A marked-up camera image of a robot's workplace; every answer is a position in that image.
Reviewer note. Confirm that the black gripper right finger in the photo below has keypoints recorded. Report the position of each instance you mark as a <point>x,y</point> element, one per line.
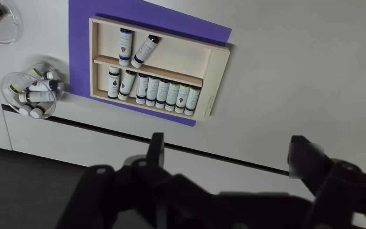
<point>338,186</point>

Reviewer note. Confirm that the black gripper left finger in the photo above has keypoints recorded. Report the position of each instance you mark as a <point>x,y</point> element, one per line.
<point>141,185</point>

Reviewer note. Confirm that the bottle row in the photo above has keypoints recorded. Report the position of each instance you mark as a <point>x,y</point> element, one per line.
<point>113,82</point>
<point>126,84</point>
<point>192,101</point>
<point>181,98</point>
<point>151,92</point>
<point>171,97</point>
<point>142,81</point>
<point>161,95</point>

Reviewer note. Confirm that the wooden two-compartment tray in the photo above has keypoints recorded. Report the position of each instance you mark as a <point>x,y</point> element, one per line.
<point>175,60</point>

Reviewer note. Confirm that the tilted dark-blue bottle upper compartment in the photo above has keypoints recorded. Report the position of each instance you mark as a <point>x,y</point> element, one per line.
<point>145,50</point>

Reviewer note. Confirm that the blue-band bottle upper compartment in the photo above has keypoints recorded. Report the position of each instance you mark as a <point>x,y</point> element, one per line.
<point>124,46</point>

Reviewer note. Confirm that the purple mat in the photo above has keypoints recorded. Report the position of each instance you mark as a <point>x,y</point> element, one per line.
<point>136,13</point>

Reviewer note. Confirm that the clear glass dish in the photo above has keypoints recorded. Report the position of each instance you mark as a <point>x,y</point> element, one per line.
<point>10,23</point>

